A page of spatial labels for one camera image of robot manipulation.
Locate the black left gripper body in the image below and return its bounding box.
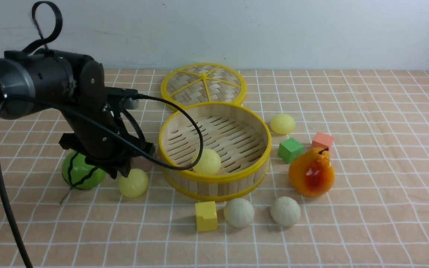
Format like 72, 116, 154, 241
58, 88, 155, 178

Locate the yellow bun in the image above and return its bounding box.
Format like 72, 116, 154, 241
270, 113, 296, 135
193, 148, 221, 175
117, 169, 149, 198

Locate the white bun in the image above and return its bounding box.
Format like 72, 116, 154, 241
270, 196, 301, 227
223, 198, 255, 228

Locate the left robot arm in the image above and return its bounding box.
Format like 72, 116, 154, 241
0, 50, 155, 178

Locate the bamboo steamer lid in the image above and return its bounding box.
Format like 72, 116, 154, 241
161, 63, 247, 108

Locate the bamboo steamer tray yellow rim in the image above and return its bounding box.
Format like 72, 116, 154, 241
157, 102, 272, 202

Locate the pink foam cube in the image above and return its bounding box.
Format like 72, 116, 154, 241
131, 156, 154, 172

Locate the green toy watermelon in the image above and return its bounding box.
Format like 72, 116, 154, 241
60, 151, 106, 205

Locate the yellow foam cube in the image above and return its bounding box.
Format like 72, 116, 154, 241
195, 201, 218, 232

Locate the green foam cube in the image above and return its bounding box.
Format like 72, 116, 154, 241
277, 137, 304, 164

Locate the orange toy pear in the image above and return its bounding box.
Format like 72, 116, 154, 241
288, 148, 335, 197

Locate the orange foam cube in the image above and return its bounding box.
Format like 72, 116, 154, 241
311, 132, 334, 149

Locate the checkered beige tablecloth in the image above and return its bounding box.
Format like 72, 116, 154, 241
0, 63, 429, 268

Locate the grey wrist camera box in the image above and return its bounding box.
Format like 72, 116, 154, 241
105, 86, 139, 110

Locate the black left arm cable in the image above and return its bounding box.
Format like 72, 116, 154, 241
0, 1, 204, 268

